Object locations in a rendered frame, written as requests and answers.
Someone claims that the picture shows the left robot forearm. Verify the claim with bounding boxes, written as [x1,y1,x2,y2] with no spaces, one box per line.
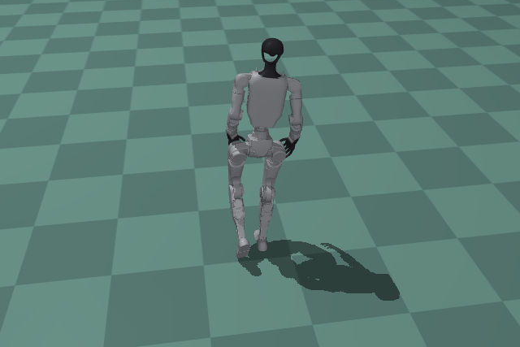
[226,108,239,139]

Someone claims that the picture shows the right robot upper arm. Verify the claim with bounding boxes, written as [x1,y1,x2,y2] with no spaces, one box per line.
[287,77,302,126]

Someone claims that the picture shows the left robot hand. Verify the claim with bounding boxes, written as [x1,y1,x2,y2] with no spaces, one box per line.
[227,134,245,145]

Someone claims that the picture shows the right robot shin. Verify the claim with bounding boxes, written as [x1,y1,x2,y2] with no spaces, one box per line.
[258,187,275,240]

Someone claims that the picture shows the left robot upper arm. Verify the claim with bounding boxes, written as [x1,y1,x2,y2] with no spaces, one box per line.
[230,73,252,121]

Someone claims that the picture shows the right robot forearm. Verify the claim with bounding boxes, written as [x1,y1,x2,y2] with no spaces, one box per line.
[288,116,303,143]

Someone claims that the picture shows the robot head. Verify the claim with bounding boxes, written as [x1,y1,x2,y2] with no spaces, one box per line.
[258,38,284,79]

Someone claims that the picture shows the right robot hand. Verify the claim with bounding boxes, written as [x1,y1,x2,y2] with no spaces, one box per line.
[279,137,298,158]

